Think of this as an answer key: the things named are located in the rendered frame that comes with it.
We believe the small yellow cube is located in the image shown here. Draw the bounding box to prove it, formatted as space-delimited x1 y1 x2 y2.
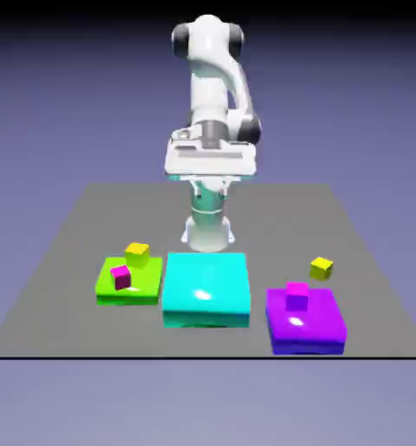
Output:
309 256 335 281
124 242 151 270

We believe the large purple box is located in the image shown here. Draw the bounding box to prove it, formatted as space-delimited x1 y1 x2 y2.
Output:
265 287 348 356

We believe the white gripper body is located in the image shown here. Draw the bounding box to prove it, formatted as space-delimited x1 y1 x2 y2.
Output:
164 138 258 183

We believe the small magenta cube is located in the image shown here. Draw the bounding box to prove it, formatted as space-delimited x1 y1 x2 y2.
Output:
285 281 311 312
110 265 133 291

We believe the large green box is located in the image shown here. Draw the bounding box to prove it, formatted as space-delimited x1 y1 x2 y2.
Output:
95 256 164 307

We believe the large cyan box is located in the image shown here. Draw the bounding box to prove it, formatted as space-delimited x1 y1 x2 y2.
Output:
161 252 252 329

